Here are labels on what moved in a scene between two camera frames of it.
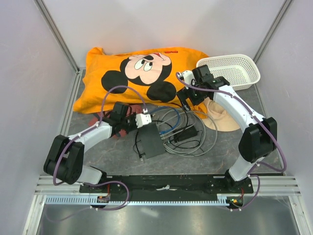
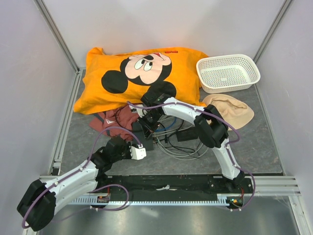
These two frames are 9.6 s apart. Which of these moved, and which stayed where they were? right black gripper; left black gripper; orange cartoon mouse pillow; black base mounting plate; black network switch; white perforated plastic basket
Moved: left black gripper; black network switch; right black gripper
Stayed: black base mounting plate; white perforated plastic basket; orange cartoon mouse pillow
